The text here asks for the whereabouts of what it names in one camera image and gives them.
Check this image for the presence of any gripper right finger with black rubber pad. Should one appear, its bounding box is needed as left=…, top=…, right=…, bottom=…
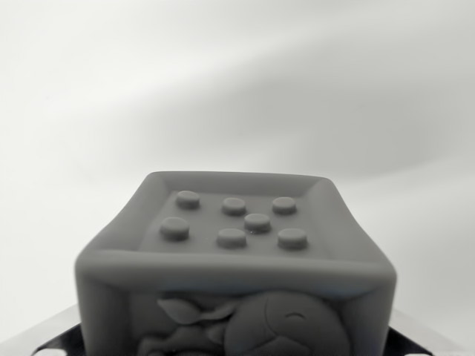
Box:
left=385, top=309, right=469, bottom=356

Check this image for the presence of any gripper left finger with black rubber pad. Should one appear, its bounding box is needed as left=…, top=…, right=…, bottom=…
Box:
left=10, top=306, right=88, bottom=356

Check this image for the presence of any grey embossed rubber cube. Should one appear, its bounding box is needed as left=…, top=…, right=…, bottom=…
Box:
left=73, top=170, right=398, bottom=356

